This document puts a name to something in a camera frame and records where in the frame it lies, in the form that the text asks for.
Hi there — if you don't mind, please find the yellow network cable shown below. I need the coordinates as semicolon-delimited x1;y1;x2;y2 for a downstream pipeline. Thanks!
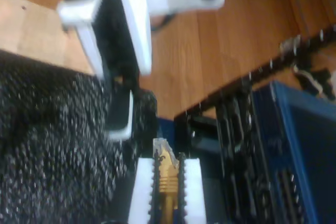
152;137;180;224

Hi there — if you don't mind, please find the black bubble-wrap mat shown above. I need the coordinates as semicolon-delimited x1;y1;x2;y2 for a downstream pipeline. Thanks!
0;48;158;224

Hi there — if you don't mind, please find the dark sneaker white sole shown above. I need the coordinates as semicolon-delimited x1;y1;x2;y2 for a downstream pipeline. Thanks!
292;60;332;100

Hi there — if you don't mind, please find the black rack frame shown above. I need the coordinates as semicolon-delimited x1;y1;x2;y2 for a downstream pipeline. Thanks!
173;23;336;224

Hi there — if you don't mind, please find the blue network switch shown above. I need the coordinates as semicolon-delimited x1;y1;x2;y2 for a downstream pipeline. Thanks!
270;81;336;224

